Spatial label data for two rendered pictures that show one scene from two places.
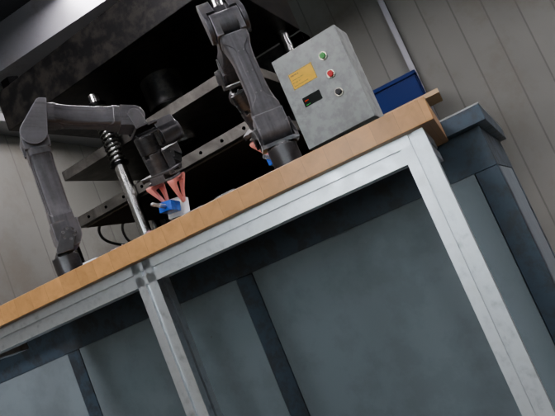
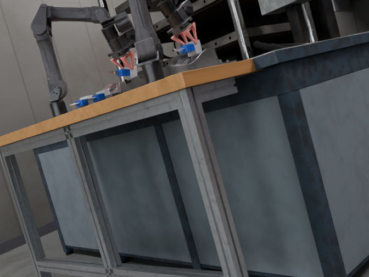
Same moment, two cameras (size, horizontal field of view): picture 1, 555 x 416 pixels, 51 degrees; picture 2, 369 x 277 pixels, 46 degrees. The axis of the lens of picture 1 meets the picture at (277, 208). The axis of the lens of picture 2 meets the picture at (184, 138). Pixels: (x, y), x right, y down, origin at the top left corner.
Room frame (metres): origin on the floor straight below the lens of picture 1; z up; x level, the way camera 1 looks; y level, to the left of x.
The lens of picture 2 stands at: (-0.11, -0.71, 0.72)
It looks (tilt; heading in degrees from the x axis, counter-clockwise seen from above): 4 degrees down; 25
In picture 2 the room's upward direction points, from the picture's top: 16 degrees counter-clockwise
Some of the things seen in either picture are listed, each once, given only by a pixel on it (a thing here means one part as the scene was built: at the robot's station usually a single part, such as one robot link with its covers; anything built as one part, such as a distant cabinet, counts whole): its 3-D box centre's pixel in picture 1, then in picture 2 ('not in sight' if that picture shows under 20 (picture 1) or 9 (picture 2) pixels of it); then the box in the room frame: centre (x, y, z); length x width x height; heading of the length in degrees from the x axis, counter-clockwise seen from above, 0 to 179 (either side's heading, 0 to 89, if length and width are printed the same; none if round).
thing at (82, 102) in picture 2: not in sight; (80, 103); (1.56, 0.54, 0.86); 0.13 x 0.05 x 0.05; 173
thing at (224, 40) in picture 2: not in sight; (216, 52); (2.85, 0.27, 1.02); 1.10 x 0.74 x 0.05; 66
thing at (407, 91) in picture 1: (391, 101); not in sight; (4.03, -1.03, 1.51); 0.47 x 0.35 x 0.19; 71
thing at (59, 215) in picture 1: (50, 187); (49, 59); (1.37, 0.49, 1.05); 0.07 x 0.06 x 0.33; 28
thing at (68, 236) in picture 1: (64, 244); (57, 94); (1.37, 0.50, 0.90); 0.09 x 0.06 x 0.06; 28
